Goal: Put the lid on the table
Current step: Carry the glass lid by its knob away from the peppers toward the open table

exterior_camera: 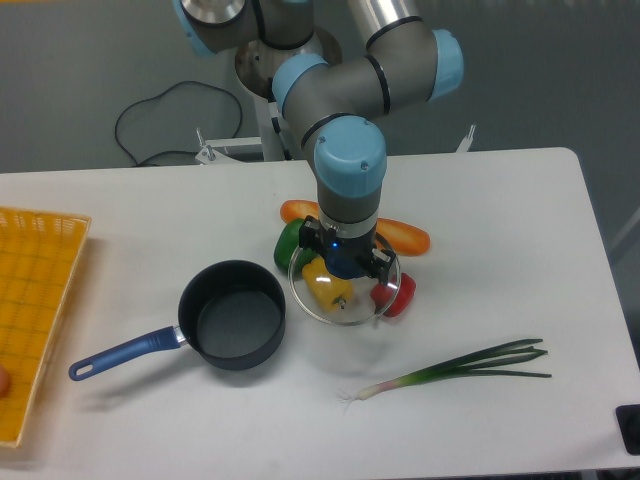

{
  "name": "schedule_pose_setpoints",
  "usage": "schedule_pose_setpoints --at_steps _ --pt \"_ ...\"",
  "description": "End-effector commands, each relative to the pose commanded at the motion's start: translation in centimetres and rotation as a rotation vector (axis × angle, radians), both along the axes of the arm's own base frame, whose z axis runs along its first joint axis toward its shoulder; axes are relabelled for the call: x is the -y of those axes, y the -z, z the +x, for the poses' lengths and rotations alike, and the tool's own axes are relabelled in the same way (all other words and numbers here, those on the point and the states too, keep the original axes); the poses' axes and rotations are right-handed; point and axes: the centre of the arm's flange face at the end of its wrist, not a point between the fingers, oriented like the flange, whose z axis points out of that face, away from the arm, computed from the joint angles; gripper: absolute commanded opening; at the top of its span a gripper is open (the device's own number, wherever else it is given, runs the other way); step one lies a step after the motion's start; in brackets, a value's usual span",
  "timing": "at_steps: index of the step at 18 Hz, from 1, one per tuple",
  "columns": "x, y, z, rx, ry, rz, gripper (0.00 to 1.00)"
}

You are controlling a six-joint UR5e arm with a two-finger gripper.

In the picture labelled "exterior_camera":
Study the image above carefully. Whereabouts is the green spring onion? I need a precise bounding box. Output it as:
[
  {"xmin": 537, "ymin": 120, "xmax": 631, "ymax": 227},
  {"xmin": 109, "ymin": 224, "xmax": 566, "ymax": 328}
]
[{"xmin": 335, "ymin": 338, "xmax": 552, "ymax": 407}]

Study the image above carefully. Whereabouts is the red bell pepper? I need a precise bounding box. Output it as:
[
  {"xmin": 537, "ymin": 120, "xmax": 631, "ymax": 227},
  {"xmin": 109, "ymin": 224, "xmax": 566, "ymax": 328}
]
[{"xmin": 370, "ymin": 273, "xmax": 416, "ymax": 318}]

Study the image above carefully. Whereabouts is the green bell pepper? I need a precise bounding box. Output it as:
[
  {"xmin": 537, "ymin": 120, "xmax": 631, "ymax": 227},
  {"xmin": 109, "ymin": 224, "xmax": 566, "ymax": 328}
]
[{"xmin": 273, "ymin": 218, "xmax": 304, "ymax": 273}]

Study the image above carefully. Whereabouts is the yellow woven basket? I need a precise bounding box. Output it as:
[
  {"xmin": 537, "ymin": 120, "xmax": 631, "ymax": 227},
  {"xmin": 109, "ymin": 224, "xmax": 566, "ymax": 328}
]
[{"xmin": 1, "ymin": 206, "xmax": 91, "ymax": 448}]

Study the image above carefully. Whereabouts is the black cable on floor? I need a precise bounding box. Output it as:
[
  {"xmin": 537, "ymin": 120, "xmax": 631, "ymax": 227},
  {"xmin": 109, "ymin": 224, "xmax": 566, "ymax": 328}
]
[{"xmin": 114, "ymin": 80, "xmax": 244, "ymax": 168}]

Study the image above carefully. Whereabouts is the orange baguette bread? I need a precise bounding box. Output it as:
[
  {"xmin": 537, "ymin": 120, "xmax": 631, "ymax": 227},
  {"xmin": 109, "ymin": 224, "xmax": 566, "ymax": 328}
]
[{"xmin": 280, "ymin": 199, "xmax": 431, "ymax": 257}]

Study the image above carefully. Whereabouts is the glass lid blue knob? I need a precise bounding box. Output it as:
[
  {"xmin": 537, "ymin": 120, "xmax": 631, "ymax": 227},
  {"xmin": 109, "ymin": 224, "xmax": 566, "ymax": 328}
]
[{"xmin": 274, "ymin": 225, "xmax": 406, "ymax": 326}]

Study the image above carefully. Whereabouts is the black saucepan blue handle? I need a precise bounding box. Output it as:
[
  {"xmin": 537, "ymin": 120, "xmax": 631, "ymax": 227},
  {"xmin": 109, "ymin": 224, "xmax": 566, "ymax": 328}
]
[{"xmin": 68, "ymin": 260, "xmax": 286, "ymax": 381}]

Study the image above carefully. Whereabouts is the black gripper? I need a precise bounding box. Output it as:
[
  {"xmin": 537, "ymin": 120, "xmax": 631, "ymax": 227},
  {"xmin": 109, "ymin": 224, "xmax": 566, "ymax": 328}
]
[{"xmin": 298, "ymin": 215, "xmax": 396, "ymax": 285}]

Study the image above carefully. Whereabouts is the yellow bell pepper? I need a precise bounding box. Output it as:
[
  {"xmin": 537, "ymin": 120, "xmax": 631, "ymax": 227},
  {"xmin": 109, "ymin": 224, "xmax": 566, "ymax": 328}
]
[{"xmin": 302, "ymin": 257, "xmax": 354, "ymax": 312}]

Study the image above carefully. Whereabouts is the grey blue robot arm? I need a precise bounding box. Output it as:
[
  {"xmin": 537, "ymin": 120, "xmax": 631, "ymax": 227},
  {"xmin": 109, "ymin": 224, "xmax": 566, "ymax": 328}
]
[{"xmin": 174, "ymin": 1, "xmax": 464, "ymax": 283}]

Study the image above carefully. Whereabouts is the black device at table corner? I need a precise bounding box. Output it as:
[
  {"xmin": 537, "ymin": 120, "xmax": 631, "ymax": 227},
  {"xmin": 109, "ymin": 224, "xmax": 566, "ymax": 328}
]
[{"xmin": 615, "ymin": 404, "xmax": 640, "ymax": 456}]

